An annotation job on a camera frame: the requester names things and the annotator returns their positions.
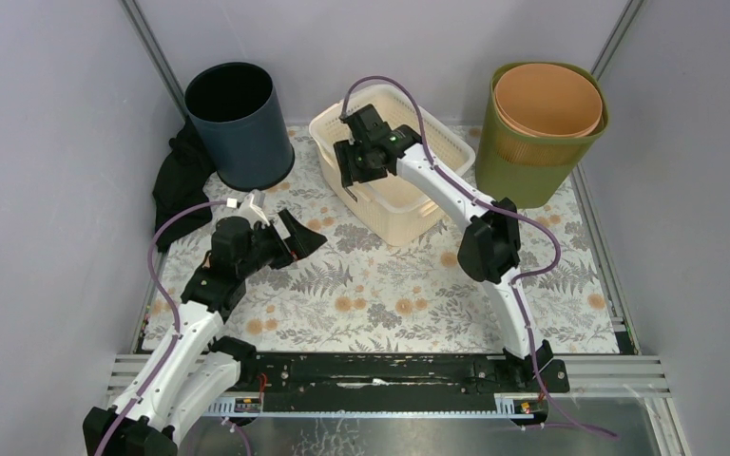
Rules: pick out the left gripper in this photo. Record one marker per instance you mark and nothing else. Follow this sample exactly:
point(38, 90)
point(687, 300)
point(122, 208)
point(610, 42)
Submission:
point(282, 237)

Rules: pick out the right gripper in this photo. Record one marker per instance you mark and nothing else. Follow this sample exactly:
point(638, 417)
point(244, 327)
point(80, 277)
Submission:
point(343, 157)

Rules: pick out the cream perforated basket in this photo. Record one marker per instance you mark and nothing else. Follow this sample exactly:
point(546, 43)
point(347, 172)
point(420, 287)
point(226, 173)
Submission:
point(392, 208)

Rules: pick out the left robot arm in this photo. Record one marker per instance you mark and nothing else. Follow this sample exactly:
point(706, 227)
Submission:
point(196, 363)

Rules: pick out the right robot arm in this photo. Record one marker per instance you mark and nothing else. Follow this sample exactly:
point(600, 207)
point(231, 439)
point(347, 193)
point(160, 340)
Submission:
point(490, 244)

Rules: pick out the dark blue round bin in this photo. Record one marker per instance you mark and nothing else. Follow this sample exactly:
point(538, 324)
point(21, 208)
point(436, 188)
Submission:
point(236, 111)

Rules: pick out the floral patterned mat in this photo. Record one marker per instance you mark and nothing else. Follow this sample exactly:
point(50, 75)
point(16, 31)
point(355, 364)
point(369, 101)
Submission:
point(360, 294)

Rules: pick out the black cloth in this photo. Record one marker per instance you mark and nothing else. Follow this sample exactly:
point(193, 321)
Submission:
point(179, 186)

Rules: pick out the green mesh waste bin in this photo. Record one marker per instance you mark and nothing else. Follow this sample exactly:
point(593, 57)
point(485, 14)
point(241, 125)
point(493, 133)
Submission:
point(528, 170)

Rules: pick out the orange inner bucket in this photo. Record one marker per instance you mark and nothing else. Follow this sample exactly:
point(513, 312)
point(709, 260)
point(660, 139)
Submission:
point(545, 100)

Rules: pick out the aluminium frame rail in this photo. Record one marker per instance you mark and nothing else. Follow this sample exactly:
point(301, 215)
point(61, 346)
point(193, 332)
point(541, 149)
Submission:
point(615, 377)

